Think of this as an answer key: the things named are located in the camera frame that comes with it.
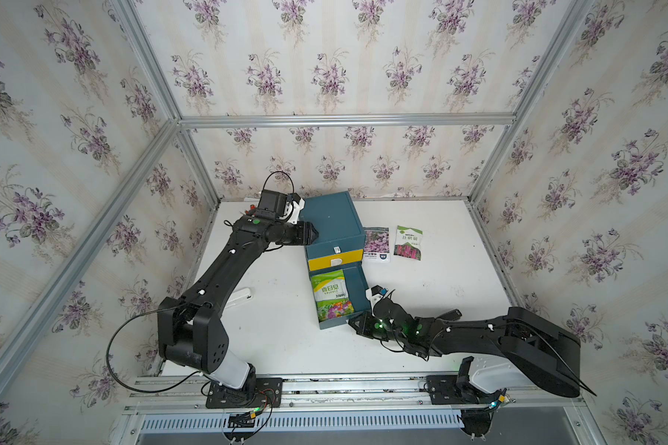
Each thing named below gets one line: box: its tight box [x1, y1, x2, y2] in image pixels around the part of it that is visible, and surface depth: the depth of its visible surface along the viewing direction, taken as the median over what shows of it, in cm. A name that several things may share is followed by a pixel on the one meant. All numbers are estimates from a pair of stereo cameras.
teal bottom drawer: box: [308, 262, 372, 331], surface depth 93 cm
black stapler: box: [434, 307, 463, 324], surface depth 86 cm
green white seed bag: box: [393, 225, 424, 261], surface depth 107 cm
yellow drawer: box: [308, 248, 364, 272], surface depth 88 cm
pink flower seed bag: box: [362, 226, 391, 263], surface depth 106 cm
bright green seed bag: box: [310, 268, 356, 322], surface depth 92 cm
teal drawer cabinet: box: [299, 190, 366, 272], surface depth 85 cm
